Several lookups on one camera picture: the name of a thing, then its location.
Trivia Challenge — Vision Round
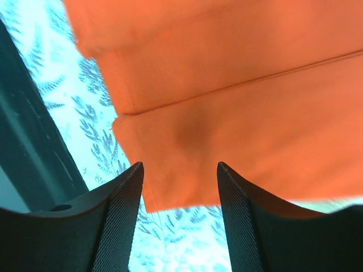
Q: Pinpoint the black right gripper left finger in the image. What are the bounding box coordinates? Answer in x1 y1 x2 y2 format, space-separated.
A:
1 162 144 272

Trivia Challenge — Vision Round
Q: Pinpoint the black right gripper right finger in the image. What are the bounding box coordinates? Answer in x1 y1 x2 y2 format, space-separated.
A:
217 162 362 271

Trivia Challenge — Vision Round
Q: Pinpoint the black front table strip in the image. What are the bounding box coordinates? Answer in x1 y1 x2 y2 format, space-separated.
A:
1 24 88 211

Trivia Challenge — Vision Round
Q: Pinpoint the orange t shirt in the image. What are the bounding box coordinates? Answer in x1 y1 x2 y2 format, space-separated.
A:
64 1 362 213

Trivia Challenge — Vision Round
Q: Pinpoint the floral table mat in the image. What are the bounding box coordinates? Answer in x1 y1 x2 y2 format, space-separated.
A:
1 1 362 271

